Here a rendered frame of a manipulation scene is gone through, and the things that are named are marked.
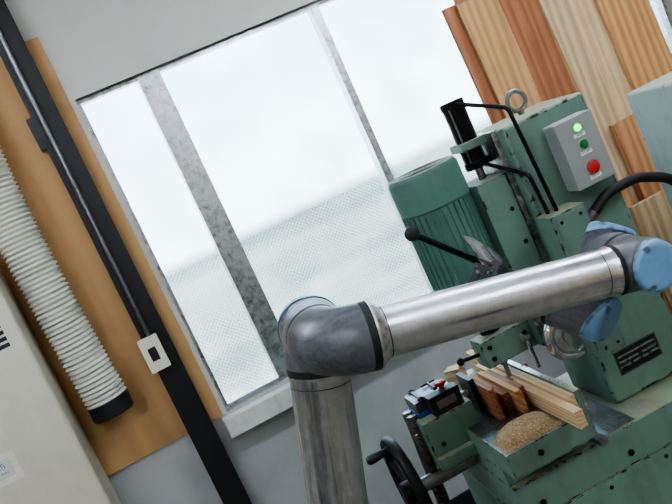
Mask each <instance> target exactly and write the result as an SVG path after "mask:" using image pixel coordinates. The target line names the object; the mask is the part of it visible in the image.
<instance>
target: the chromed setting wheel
mask: <svg viewBox="0 0 672 504"><path fill-rule="evenodd" d="M543 341H544V344H545V347H546V349H547V350H548V351H549V353H550V354H551V355H552V356H554V357H555V358H557V359H559V360H563V361H571V360H575V359H578V358H580V357H581V356H583V355H584V354H585V353H586V349H585V347H584V345H583V343H582V341H581V339H580V338H579V337H578V336H575V335H572V334H569V333H567V332H564V331H561V330H558V329H555V328H553V327H550V326H547V325H545V326H544V330H543Z"/></svg>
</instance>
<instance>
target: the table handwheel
mask: <svg viewBox="0 0 672 504"><path fill-rule="evenodd" d="M380 447H381V449H384V448H387V450H388V452H389V454H388V455H387V456H385V457H384V460H385V462H386V465H387V467H388V470H389V472H390V474H391V476H392V478H393V480H394V483H395V485H396V487H397V489H398V491H399V493H400V495H401V496H402V498H403V500H404V502H405V504H433V502H432V500H431V498H430V496H429V494H428V491H430V490H432V489H434V488H435V487H437V486H439V485H441V484H443V483H444V482H446V481H448V480H450V479H452V478H453V477H455V476H457V475H459V474H461V473H463V472H464V471H466V470H468V469H470V468H472V467H473V466H475V465H477V464H478V460H477V458H476V456H473V457H471V458H469V459H467V460H465V461H464V462H462V463H460V464H458V465H456V466H455V467H453V468H451V469H449V470H447V471H445V472H444V471H443V470H442V469H441V468H438V470H437V471H436V472H434V473H429V474H427V475H425V476H423V477H421V478H420V477H419V475H418V473H417V471H416V470H415V468H414V466H413V465H412V463H411V461H410V460H409V458H408V457H407V455H406V454H405V452H404V451H403V449H402V448H401V447H400V445H399V444H398V443H397V442H396V441H395V440H394V439H393V438H392V437H390V436H384V437H383V438H382V439H381V441H380ZM400 468H401V469H400Z"/></svg>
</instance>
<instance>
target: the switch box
mask: <svg viewBox="0 0 672 504"><path fill-rule="evenodd" d="M575 123H579V124H580V125H581V130H580V131H579V132H575V131H574V130H573V125H574V124H575ZM584 130H585V133H586V134H585V135H583V136H581V137H578V138H576V139H574V136H573V135H576V134H578V133H580V132H582V131H584ZM543 132H544V135H545V137H546V139H547V142H548V144H549V147H550V149H551V152H552V154H553V156H554V159H555V161H556V164H557V166H558V169H559V171H560V174H561V176H562V178H563V181H564V183H565V186H566V188H567V190H568V191H582V190H584V189H586V188H588V187H590V186H592V185H594V184H596V183H598V182H600V181H602V180H604V179H606V178H608V177H610V176H612V175H614V174H615V173H616V172H615V169H614V167H613V164H612V162H611V159H610V157H609V155H608V152H607V150H606V147H605V145H604V142H603V140H602V137H601V135H600V132H599V130H598V127H597V125H596V122H595V120H594V117H593V115H592V112H591V110H590V109H588V110H583V111H579V112H576V113H574V114H572V115H570V116H567V117H565V118H563V119H561V120H559V121H557V122H555V123H553V124H551V125H549V126H547V127H545V128H543ZM581 139H587V140H588V143H589V145H588V147H587V148H586V149H581V148H580V147H579V141H580V140H581ZM589 148H592V150H593V151H592V152H590V153H588V154H586V155H584V156H581V152H583V151H585V150H587V149H589ZM593 159H595V160H597V161H598V162H599V163H600V169H599V171H601V172H602V175H600V176H598V177H596V178H594V179H592V180H591V178H590V176H591V175H593V174H595V173H591V172H589V170H588V169H587V164H588V162H589V161H590V160H593ZM599 171H598V172H599Z"/></svg>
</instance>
